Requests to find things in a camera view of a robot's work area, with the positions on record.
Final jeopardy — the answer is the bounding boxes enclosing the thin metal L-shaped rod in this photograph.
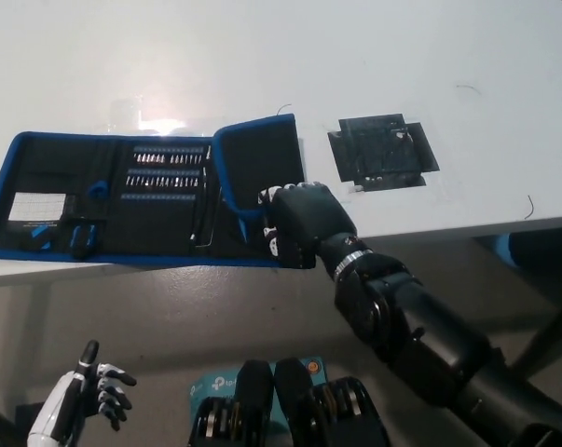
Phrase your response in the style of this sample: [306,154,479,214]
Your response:
[200,184,225,247]

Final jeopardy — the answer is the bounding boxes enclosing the row of silver screwdriver bits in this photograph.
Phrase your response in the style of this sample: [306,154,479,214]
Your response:
[132,153,203,165]
[127,175,199,188]

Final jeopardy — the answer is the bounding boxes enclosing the black tape patch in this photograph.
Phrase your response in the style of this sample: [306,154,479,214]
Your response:
[327,111,442,194]

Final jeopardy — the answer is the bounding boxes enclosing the blue triangular pick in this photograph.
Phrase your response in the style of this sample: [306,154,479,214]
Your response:
[30,226,54,251]

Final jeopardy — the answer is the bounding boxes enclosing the teal tp-link box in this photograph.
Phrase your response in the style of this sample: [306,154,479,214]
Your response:
[189,357,328,426]

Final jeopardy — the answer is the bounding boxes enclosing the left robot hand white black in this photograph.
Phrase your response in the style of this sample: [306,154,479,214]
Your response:
[26,339,138,446]

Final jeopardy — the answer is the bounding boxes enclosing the black toolkit roll blue trim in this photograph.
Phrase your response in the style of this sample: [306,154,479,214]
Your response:
[0,113,308,271]

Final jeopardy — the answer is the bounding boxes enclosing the black tweezers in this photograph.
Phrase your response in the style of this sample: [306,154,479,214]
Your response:
[190,145,212,244]

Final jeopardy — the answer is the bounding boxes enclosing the robot body black ribbed blocks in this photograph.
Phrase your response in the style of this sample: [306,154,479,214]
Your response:
[186,357,391,447]

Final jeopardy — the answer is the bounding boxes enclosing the black chair with blue trim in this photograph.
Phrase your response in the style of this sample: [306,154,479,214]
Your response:
[492,230,562,281]

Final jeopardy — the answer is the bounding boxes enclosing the black desk leg with foot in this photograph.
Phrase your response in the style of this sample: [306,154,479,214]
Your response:
[507,274,562,376]

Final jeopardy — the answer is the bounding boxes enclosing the black blue screwdriver handle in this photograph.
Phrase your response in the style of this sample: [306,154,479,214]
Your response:
[69,222,101,260]

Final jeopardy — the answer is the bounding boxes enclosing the white grid magnetic mat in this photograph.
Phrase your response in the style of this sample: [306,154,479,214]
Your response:
[7,192,68,223]

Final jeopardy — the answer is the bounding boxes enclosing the short blue spudger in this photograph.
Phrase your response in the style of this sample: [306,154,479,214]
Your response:
[236,210,253,244]

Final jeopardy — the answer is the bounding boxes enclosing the right robot hand black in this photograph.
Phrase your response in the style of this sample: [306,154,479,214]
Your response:
[257,181,360,271]

